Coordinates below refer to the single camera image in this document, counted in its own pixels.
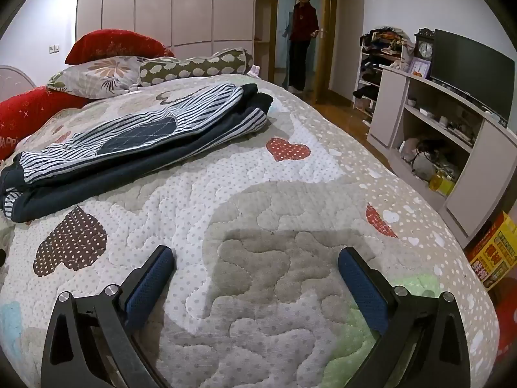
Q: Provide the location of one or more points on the yellow bottle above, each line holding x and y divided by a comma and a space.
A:
440, 184

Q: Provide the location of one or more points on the white wardrobe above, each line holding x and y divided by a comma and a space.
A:
161, 4

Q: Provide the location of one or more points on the black television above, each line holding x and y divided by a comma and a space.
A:
468, 68

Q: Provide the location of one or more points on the olive cloud patterned bolster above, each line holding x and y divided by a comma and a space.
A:
194, 66

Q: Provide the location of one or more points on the white shoe rack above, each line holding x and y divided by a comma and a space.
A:
369, 68

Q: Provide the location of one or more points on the wooden door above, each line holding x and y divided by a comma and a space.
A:
327, 68

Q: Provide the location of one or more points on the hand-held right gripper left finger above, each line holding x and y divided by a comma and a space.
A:
149, 279

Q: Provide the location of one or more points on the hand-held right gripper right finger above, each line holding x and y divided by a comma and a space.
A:
363, 287

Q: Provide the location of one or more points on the dark mantel clock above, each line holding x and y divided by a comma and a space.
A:
425, 50

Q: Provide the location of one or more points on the red blanket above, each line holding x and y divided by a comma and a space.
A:
28, 113

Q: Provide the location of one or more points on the purple photo frame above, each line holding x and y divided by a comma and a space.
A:
420, 68

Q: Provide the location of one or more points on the orange cardboard box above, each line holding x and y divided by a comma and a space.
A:
494, 254

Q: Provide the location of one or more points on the heart patterned quilt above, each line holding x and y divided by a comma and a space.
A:
262, 218

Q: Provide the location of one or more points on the white arched headboard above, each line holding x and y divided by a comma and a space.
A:
14, 83

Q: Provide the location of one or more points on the navy striped pants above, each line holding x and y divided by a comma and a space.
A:
169, 145

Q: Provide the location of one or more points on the grey floral pillow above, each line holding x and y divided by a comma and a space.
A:
101, 74

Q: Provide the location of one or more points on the red velvet pillow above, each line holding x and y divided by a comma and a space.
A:
109, 44

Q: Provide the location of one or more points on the white open shelf unit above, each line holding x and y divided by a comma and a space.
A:
262, 20

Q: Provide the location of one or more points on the white television cabinet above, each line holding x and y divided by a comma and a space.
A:
387, 105

